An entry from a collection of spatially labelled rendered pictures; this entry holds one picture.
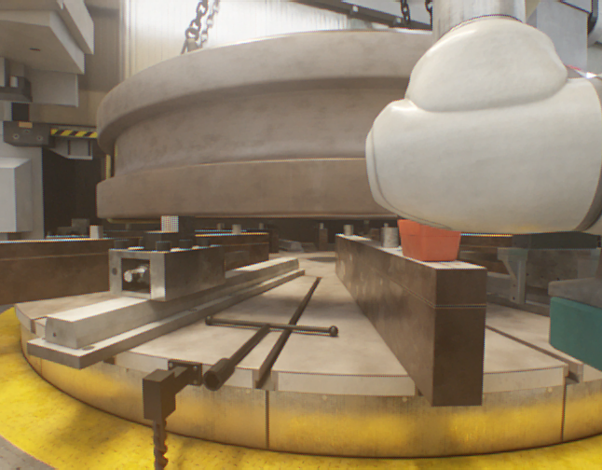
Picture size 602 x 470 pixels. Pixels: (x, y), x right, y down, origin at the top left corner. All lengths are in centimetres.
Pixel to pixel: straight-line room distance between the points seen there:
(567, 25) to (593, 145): 612
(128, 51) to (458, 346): 468
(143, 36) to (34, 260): 329
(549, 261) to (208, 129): 198
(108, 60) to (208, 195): 337
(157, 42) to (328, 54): 347
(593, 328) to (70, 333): 137
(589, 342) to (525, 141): 21
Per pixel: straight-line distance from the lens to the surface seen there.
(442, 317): 92
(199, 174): 180
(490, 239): 321
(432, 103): 36
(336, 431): 126
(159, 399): 114
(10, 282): 255
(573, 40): 650
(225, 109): 197
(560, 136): 35
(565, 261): 200
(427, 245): 100
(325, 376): 113
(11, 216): 443
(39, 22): 320
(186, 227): 174
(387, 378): 115
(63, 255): 255
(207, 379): 110
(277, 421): 127
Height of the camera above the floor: 81
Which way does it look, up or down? 2 degrees down
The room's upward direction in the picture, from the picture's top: straight up
